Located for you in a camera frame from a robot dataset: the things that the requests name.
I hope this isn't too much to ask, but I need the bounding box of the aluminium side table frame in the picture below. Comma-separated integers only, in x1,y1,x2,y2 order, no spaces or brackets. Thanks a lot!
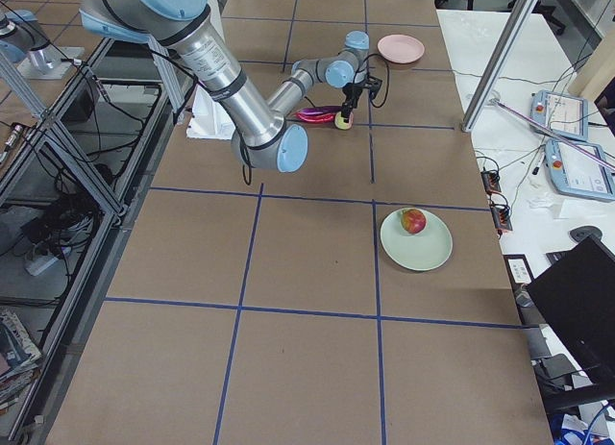
1,39,191,444

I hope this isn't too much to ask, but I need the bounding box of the orange black electronics module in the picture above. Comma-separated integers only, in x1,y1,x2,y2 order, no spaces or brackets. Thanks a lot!
480,169,502,194

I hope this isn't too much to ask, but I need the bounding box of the light green plate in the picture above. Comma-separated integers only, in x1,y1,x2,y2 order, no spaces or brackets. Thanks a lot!
380,209,453,271

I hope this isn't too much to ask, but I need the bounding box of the red chili pepper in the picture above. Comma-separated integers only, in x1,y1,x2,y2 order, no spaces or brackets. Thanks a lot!
298,113,336,125

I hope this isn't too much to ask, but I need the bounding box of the pink plate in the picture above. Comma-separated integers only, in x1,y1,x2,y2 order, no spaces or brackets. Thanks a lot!
377,34,426,64

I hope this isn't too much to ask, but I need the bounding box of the teach pendant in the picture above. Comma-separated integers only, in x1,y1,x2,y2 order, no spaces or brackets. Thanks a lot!
545,138,614,202
530,89,589,142

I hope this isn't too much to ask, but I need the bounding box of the aluminium frame post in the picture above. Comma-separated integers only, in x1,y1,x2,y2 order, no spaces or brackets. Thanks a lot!
461,0,538,133

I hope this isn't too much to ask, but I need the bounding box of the yellow-green peach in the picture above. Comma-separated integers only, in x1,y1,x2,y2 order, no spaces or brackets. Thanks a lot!
333,111,354,131

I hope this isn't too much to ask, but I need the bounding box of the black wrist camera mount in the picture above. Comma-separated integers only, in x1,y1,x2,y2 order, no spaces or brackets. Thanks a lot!
361,75,382,101

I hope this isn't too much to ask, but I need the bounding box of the stack of magazines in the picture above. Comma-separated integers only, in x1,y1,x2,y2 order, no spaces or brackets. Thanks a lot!
1,308,42,414

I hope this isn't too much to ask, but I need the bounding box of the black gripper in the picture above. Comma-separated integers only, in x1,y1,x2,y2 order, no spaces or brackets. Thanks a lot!
340,82,364,117

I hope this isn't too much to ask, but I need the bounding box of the red apple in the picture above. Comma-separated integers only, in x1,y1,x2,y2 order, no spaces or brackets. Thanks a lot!
401,208,427,235

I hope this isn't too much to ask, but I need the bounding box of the black monitor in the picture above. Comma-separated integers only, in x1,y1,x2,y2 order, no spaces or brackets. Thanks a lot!
527,236,614,383

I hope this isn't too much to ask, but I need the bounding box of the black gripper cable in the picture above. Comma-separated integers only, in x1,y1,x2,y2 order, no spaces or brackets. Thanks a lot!
359,53,391,109

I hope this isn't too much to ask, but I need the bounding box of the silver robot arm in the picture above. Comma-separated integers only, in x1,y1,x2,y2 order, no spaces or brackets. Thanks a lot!
80,0,369,172

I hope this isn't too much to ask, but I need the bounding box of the white camera stand pillar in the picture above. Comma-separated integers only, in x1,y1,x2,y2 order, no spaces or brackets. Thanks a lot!
187,67,262,140

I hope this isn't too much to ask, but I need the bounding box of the upper teach pendant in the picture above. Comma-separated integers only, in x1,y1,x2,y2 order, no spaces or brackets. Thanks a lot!
530,89,589,142

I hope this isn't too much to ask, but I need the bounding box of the lower teach pendant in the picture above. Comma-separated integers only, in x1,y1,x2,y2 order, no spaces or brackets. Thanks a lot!
545,138,614,202

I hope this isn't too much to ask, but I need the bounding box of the white power strip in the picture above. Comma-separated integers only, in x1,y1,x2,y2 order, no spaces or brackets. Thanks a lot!
24,252,59,277

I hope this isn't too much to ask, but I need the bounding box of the purple eggplant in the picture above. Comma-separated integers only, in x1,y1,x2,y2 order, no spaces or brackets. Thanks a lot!
294,106,341,121

